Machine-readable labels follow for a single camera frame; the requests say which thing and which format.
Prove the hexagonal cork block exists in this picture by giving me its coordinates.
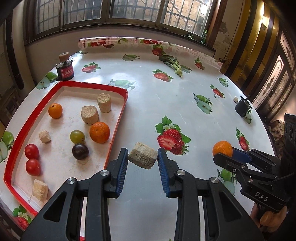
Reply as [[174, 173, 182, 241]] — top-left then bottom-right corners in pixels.
[[81, 105, 99, 125]]

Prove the golden framed door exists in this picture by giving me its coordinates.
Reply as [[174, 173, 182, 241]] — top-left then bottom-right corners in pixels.
[[221, 0, 296, 123]]

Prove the green grape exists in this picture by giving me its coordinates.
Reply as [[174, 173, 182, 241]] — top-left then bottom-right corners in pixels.
[[70, 130, 85, 144]]

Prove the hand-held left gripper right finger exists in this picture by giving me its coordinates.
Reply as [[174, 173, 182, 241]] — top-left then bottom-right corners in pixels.
[[157, 148, 265, 241]]

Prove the dark purple grape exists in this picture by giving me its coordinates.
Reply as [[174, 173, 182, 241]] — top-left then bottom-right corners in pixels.
[[72, 143, 89, 160]]

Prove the green bok choy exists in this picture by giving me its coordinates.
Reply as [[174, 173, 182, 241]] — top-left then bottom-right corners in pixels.
[[158, 55, 192, 78]]

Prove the small black jar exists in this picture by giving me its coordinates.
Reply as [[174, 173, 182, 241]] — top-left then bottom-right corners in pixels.
[[235, 95, 252, 117]]

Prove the large cork block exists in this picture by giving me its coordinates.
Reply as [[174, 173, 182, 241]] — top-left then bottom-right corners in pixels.
[[127, 142, 159, 169]]

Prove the large orange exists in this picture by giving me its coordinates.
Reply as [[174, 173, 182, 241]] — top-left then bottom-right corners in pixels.
[[89, 122, 110, 143]]

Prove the white standing air conditioner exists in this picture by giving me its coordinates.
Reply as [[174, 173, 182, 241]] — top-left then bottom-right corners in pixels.
[[5, 14, 28, 91]]

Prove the round cork cylinder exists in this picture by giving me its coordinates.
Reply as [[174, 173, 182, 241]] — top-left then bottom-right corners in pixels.
[[97, 93, 112, 113]]

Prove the person's right hand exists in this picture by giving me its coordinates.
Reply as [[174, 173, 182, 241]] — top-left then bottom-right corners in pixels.
[[250, 203, 289, 234]]

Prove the fruit-print tablecloth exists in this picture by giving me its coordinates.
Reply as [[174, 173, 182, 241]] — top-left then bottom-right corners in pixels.
[[0, 37, 278, 241]]

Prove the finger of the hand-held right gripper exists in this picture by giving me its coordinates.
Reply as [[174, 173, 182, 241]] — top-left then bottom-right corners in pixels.
[[213, 153, 249, 184], [232, 147, 282, 173]]

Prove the square cork block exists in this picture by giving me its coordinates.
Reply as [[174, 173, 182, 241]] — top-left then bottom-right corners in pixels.
[[32, 179, 49, 201]]

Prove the barred window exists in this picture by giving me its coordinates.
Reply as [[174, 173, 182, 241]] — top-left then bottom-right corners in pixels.
[[25, 0, 222, 44]]

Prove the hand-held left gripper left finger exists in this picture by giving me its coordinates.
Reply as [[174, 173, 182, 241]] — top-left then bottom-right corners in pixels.
[[21, 148, 129, 241]]

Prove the small cork piece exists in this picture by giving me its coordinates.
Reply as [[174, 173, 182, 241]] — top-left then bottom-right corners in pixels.
[[38, 130, 52, 143]]

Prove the red-rimmed white tray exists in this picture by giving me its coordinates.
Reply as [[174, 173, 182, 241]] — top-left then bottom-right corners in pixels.
[[3, 81, 128, 217]]

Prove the red tomato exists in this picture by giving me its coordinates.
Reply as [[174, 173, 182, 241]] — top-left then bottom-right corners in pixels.
[[25, 159, 41, 176], [24, 144, 40, 160]]

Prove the mottled brown cloth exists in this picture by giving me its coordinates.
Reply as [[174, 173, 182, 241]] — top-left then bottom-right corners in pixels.
[[269, 120, 285, 144]]

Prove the small orange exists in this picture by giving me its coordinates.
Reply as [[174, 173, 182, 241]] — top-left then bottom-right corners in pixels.
[[48, 103, 63, 119]]

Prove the black ink bottle cork lid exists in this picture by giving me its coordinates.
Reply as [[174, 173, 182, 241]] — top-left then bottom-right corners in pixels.
[[56, 52, 75, 81]]

